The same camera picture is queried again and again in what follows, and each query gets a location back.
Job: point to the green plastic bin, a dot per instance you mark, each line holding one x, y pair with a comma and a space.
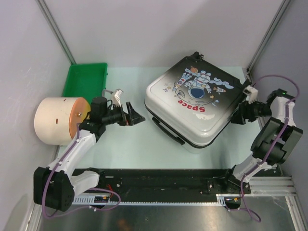
86, 81

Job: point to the beige cylindrical drum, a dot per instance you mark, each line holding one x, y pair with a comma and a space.
56, 119

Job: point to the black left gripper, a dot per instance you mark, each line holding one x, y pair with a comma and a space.
133, 118

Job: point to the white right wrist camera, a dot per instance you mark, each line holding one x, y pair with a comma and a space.
251, 94

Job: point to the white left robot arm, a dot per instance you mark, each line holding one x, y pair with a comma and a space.
55, 186

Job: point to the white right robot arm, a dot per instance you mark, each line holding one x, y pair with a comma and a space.
275, 141

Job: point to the aluminium frame post left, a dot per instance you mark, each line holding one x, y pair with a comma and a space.
55, 29

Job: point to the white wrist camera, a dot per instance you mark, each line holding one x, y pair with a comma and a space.
251, 94
115, 96

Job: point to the aluminium frame post right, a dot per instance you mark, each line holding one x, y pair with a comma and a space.
269, 33

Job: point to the grey slotted cable duct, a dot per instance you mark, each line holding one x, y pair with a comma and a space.
165, 200

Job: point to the space astronaut print suitcase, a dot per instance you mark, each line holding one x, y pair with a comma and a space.
194, 100

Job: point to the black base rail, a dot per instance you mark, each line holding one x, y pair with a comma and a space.
145, 183

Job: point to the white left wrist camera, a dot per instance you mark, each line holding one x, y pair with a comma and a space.
115, 96

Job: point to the aluminium frame post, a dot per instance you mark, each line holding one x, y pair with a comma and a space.
269, 33
55, 29

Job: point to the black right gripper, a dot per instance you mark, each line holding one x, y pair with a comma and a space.
243, 112

